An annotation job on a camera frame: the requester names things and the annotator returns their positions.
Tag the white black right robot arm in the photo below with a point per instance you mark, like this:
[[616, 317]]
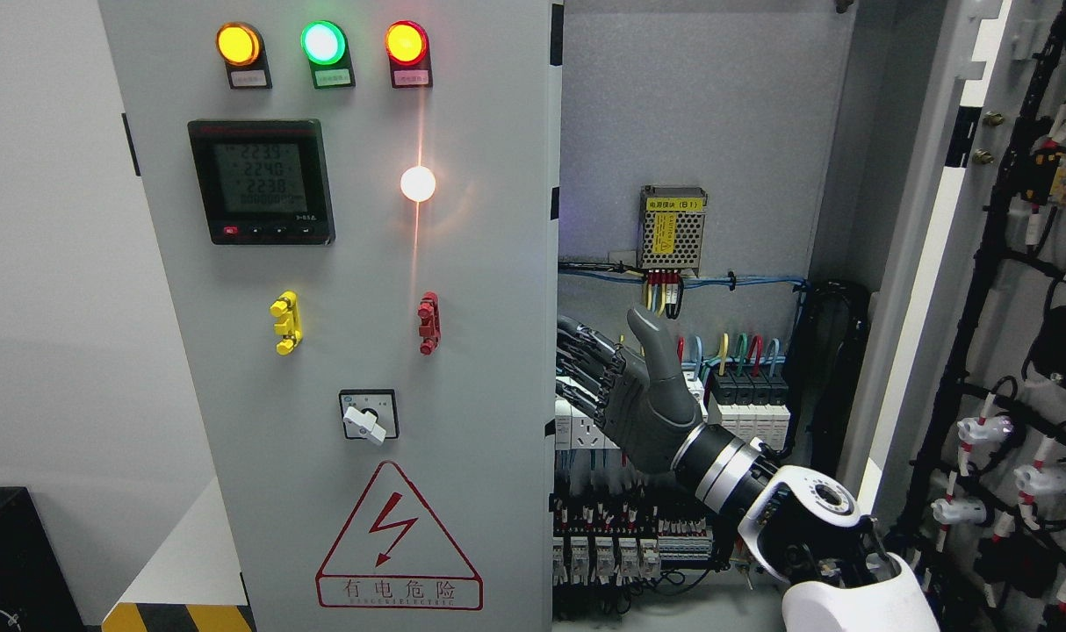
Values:
[[806, 529]]

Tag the lower relay terminal row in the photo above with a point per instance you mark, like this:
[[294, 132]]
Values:
[[613, 528]]

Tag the black surge protector block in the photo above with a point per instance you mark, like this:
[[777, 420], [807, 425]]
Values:
[[749, 406]]

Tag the metal mesh power supply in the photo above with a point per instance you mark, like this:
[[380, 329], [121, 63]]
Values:
[[672, 221]]

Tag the white rotary selector switch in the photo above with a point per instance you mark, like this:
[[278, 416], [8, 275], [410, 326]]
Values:
[[369, 415]]

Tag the red terminal handle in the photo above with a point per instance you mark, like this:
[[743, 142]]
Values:
[[429, 328]]

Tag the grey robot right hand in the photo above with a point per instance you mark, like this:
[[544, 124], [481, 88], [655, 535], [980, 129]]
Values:
[[640, 402]]

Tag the white glowing indicator light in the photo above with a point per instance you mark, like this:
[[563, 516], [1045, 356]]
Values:
[[418, 184]]

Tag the yellow indicator light left door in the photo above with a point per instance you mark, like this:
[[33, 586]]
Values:
[[243, 51]]

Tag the red indicator light left door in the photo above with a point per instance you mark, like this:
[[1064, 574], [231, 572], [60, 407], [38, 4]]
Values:
[[409, 54]]

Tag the grey cabinet door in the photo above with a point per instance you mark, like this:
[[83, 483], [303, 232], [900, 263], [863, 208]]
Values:
[[946, 202], [472, 416]]

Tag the green indicator light left door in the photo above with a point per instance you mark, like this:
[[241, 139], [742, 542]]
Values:
[[327, 50]]

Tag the white socket breaker row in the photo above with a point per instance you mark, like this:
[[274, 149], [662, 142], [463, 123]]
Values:
[[574, 430]]

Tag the yellow terminal handle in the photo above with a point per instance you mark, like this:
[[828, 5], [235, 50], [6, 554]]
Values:
[[288, 326]]

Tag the black digital power meter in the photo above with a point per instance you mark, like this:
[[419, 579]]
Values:
[[263, 182]]

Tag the red electric warning sticker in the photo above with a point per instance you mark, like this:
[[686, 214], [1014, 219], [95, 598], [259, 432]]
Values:
[[394, 553]]

